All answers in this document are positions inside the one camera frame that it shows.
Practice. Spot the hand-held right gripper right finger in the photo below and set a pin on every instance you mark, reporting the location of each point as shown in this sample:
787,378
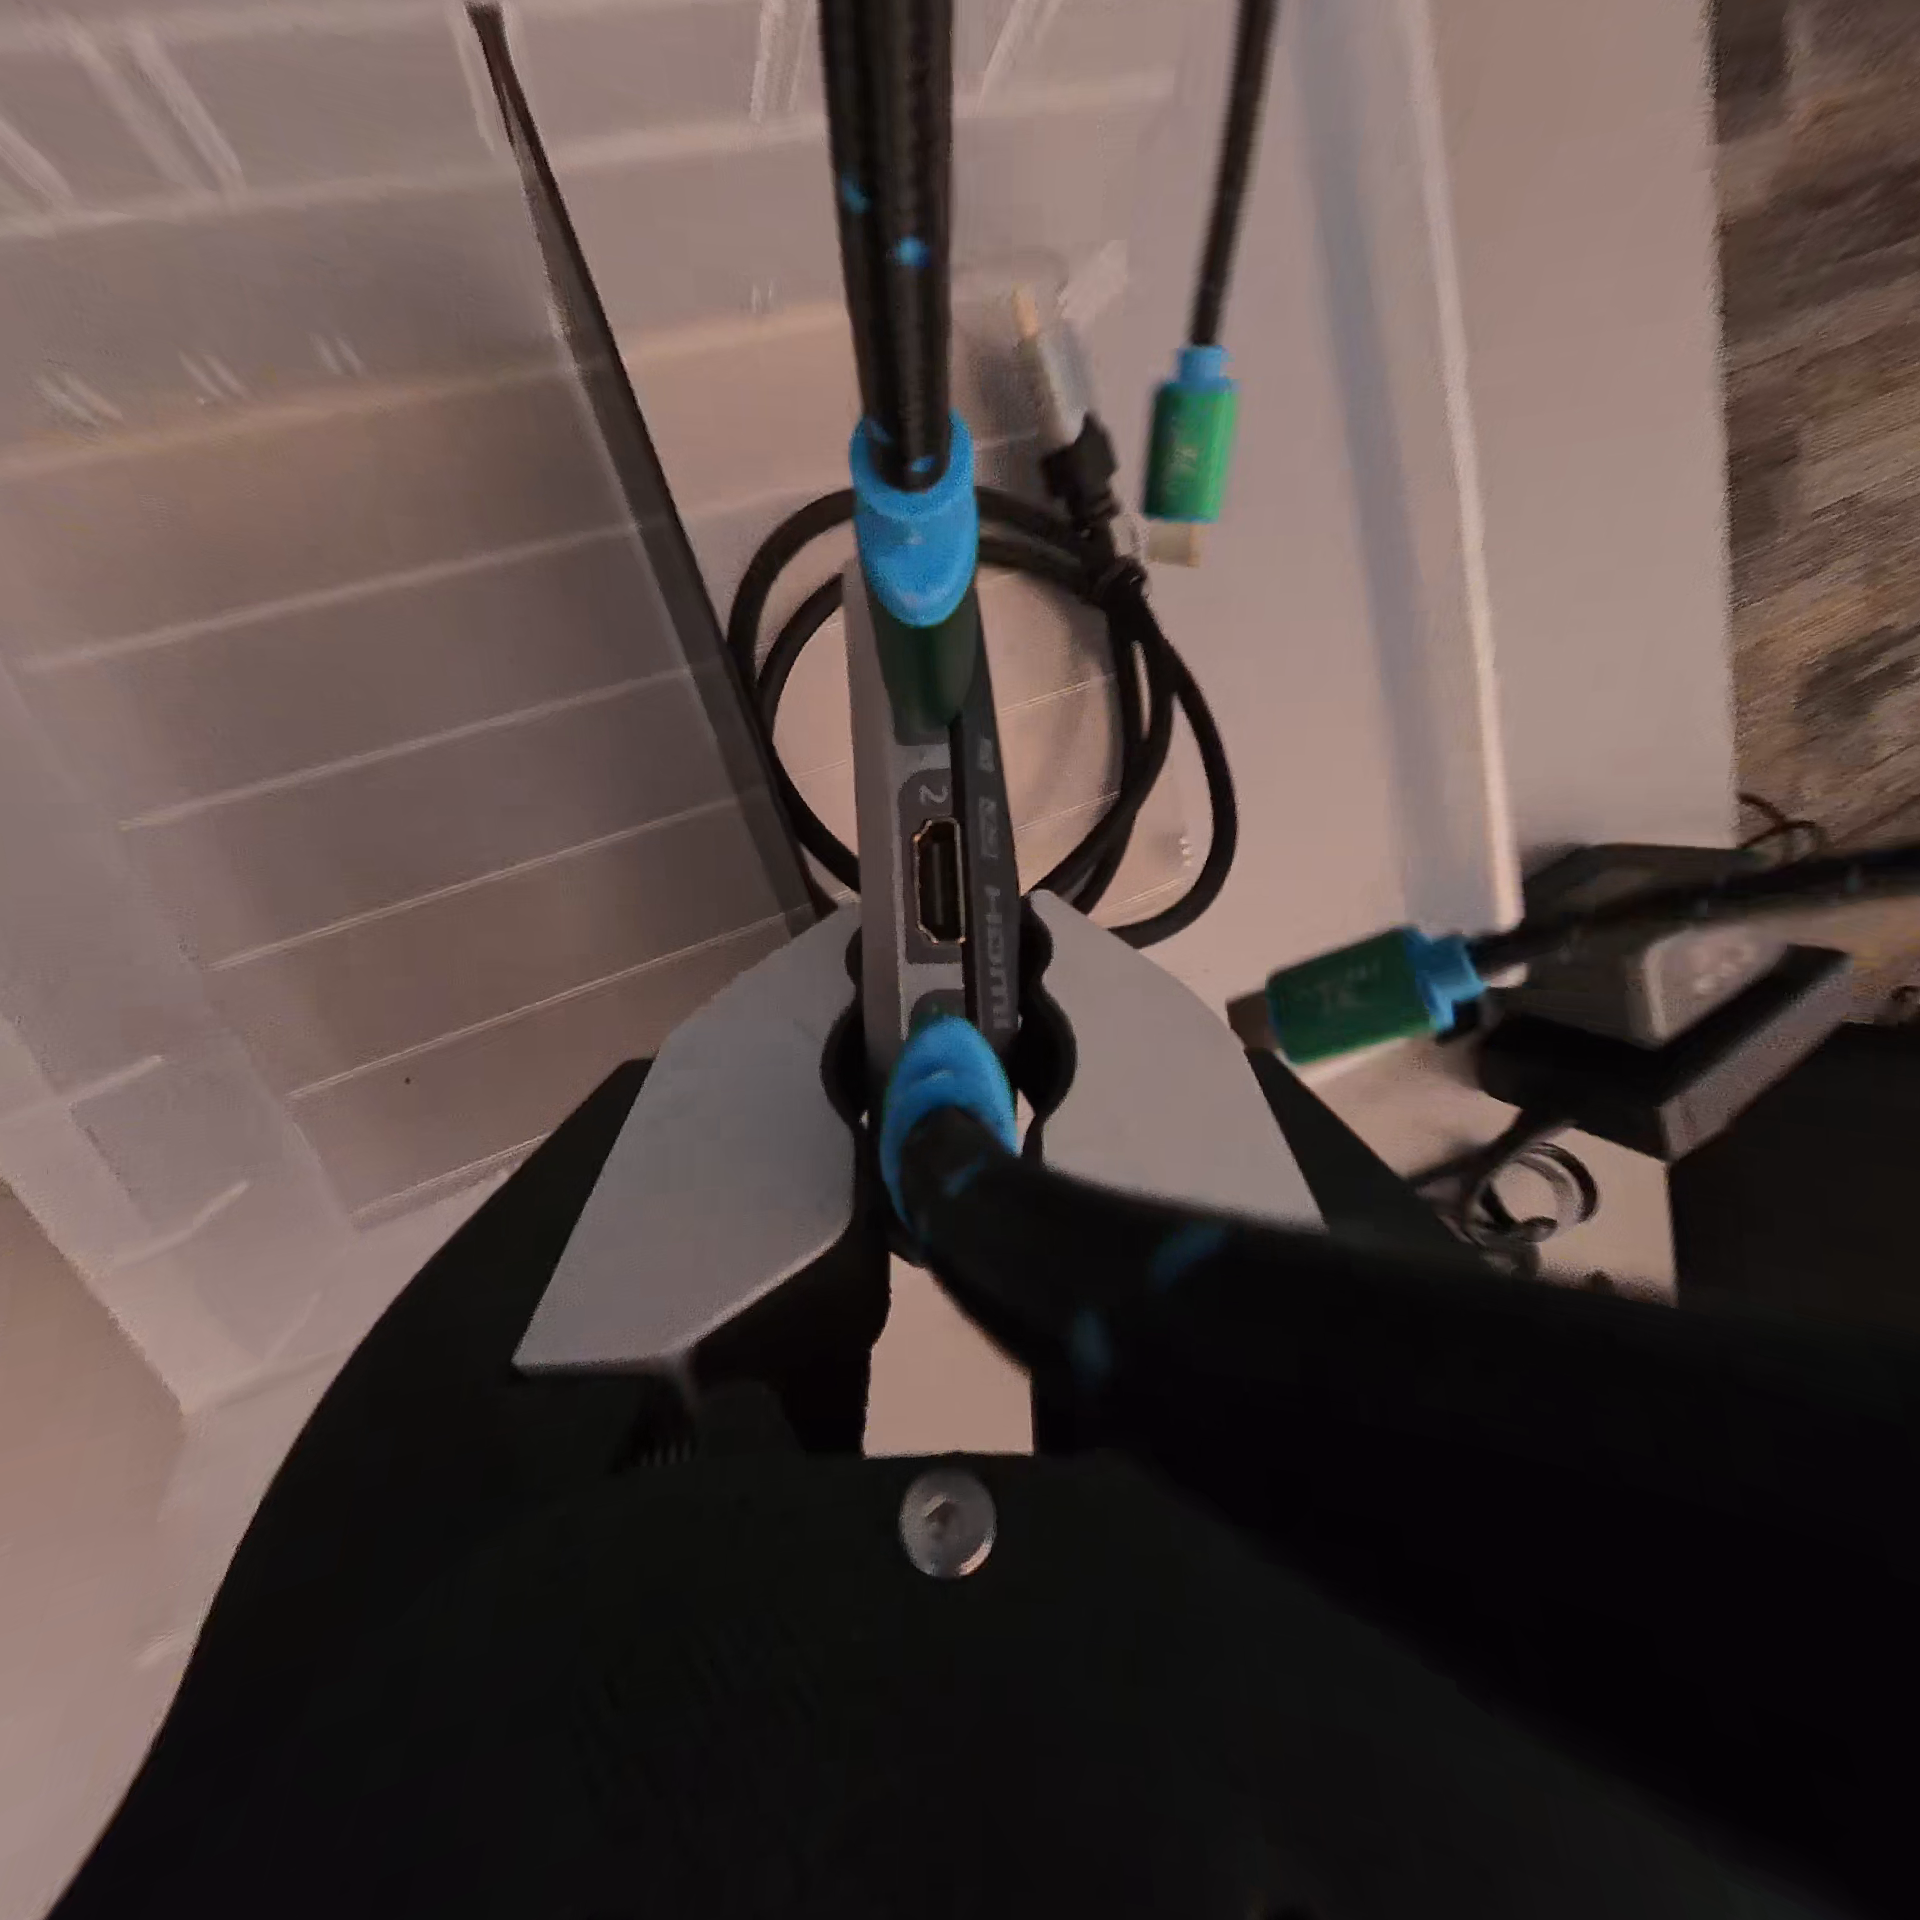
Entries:
1156,1097

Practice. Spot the silver HDMI switch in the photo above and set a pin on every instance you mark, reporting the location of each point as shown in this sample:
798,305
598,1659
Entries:
918,796

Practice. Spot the clear plastic bin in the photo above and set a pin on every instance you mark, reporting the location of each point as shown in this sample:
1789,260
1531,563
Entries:
377,601

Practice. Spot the black adapter box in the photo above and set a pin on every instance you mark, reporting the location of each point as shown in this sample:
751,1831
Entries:
1577,1089

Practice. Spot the green HDMI plug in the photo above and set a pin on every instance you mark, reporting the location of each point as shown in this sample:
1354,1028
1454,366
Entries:
945,1079
902,270

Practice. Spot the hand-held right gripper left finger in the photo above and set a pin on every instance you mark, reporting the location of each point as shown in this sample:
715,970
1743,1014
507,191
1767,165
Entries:
721,1186

